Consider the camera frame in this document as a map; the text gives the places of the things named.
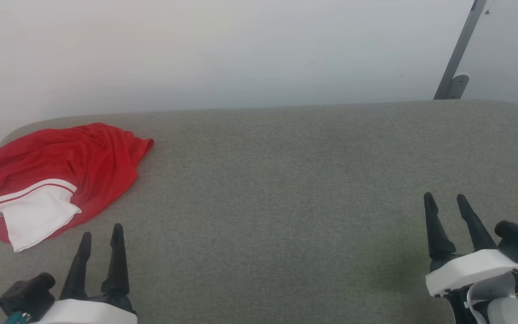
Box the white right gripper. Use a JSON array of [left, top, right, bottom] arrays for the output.
[[424, 192, 518, 297]]

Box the red and white jersey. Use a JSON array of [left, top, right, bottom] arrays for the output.
[[0, 122, 155, 252]]

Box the grey pole wall bracket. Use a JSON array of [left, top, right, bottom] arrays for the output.
[[447, 73, 470, 100]]

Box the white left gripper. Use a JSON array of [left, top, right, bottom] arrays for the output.
[[32, 223, 138, 324]]

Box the grey metal pole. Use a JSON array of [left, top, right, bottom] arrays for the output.
[[433, 0, 488, 100]]

